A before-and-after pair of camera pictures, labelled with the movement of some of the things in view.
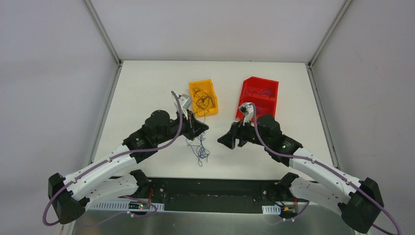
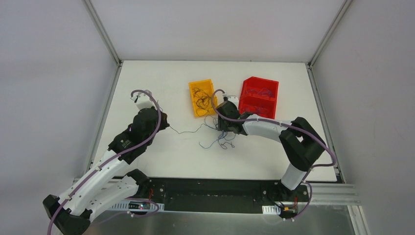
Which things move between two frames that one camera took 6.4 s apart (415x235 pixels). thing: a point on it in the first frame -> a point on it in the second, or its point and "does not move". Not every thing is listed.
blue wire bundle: [197, 148] -> [211, 122]
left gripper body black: [191, 125] -> [160, 122]
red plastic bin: [263, 92] does not move
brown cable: [204, 103] does not move
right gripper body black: [240, 135] -> [222, 125]
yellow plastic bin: [204, 99] does not move
